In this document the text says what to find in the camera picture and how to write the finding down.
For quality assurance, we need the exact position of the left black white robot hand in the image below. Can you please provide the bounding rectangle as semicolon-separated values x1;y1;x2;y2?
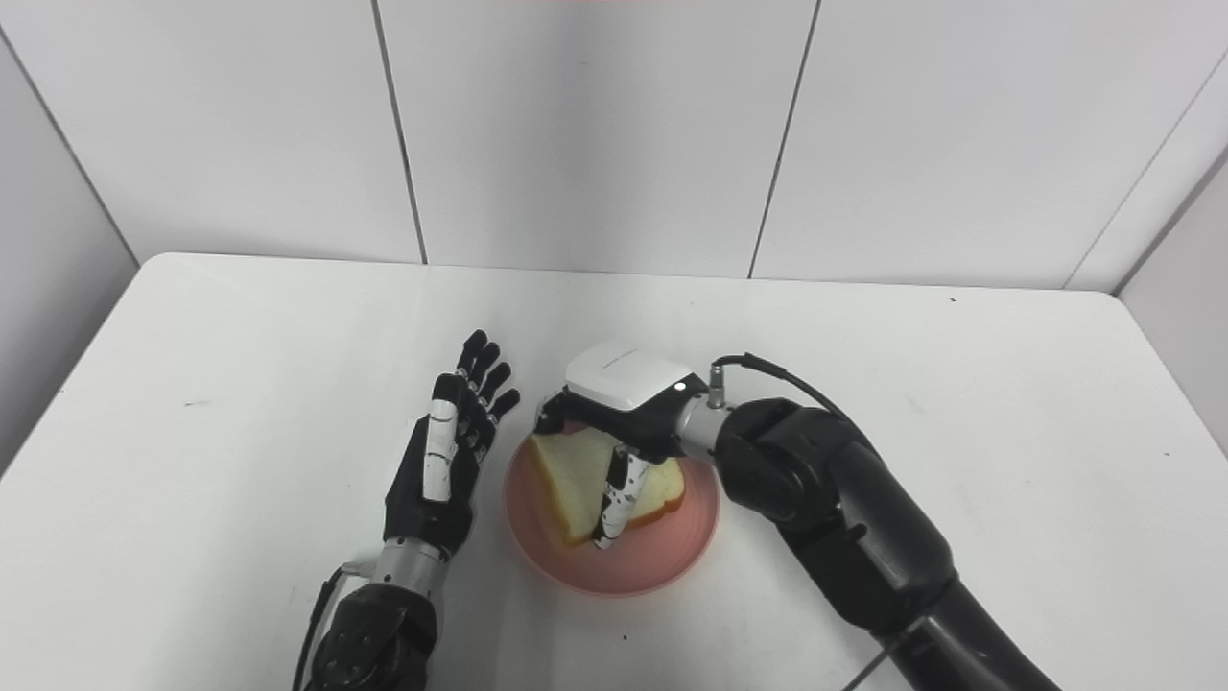
383;329;522;558

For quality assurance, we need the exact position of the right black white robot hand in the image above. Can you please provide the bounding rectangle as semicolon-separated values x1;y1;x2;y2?
533;338;711;552

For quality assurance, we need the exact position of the slice of white bread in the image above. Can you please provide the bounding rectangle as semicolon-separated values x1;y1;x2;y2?
525;424;688;550

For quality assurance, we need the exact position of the pink round plate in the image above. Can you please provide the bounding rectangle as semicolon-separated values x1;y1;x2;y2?
504;419;721;600

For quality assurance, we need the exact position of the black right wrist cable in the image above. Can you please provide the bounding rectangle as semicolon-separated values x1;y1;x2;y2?
708;352;855;423

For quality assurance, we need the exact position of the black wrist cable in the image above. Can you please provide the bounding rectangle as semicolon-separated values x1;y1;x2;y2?
291;561;377;691
708;352;855;423

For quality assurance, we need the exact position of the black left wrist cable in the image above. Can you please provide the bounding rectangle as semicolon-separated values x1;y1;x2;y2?
291;561;377;691

